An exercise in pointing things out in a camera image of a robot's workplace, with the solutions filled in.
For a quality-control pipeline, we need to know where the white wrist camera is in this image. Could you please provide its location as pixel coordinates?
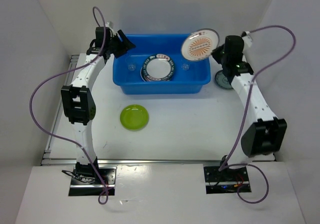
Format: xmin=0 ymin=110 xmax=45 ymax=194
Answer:
xmin=241 ymin=31 xmax=253 ymax=50
xmin=105 ymin=21 xmax=116 ymax=38

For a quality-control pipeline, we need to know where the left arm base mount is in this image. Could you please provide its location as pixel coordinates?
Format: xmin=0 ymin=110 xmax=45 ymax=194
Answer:
xmin=61 ymin=167 xmax=117 ymax=196

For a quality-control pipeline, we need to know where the aluminium rail frame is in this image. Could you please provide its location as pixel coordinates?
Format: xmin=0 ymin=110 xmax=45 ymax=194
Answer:
xmin=39 ymin=54 xmax=276 ymax=166

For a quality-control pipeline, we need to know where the small teal patterned plate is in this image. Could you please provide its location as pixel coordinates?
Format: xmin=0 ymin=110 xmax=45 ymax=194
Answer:
xmin=214 ymin=70 xmax=233 ymax=90

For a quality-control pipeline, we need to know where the orange sunburst plate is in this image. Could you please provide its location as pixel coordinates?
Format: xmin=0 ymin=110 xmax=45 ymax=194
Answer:
xmin=181 ymin=29 xmax=220 ymax=62

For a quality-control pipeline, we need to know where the blue plastic bin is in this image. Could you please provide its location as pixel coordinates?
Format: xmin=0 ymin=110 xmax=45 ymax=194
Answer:
xmin=112 ymin=34 xmax=211 ymax=95

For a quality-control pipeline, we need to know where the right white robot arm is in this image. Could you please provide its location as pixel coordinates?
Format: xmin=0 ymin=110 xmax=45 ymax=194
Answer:
xmin=212 ymin=35 xmax=287 ymax=180

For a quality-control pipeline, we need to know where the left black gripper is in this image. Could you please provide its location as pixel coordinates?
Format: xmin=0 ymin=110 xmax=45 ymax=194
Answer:
xmin=106 ymin=30 xmax=135 ymax=59

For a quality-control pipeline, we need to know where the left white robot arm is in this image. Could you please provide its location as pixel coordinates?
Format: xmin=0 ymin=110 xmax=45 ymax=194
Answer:
xmin=61 ymin=27 xmax=135 ymax=184

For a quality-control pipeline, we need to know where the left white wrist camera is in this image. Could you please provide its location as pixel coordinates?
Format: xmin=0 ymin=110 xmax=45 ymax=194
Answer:
xmin=105 ymin=21 xmax=116 ymax=38

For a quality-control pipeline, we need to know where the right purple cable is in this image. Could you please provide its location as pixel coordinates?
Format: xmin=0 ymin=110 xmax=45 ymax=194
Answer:
xmin=218 ymin=25 xmax=297 ymax=204

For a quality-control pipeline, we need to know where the white plate dark lettered rim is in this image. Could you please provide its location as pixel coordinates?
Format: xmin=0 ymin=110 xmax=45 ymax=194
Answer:
xmin=141 ymin=54 xmax=175 ymax=82

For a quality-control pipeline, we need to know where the white plate red green rim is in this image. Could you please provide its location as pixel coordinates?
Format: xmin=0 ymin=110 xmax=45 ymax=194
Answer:
xmin=140 ymin=69 xmax=172 ymax=82

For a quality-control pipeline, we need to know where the green plastic plate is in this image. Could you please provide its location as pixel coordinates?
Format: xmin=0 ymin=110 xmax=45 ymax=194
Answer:
xmin=119 ymin=104 xmax=149 ymax=131

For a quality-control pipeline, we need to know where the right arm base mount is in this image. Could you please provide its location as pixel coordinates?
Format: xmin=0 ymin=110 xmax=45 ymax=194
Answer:
xmin=203 ymin=166 xmax=251 ymax=194

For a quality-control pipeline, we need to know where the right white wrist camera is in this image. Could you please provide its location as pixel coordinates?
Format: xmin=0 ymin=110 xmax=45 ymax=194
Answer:
xmin=241 ymin=31 xmax=253 ymax=50

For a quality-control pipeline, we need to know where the clear plastic cup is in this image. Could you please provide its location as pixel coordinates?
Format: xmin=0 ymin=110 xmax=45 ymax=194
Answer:
xmin=127 ymin=63 xmax=136 ymax=72
xmin=181 ymin=63 xmax=190 ymax=71

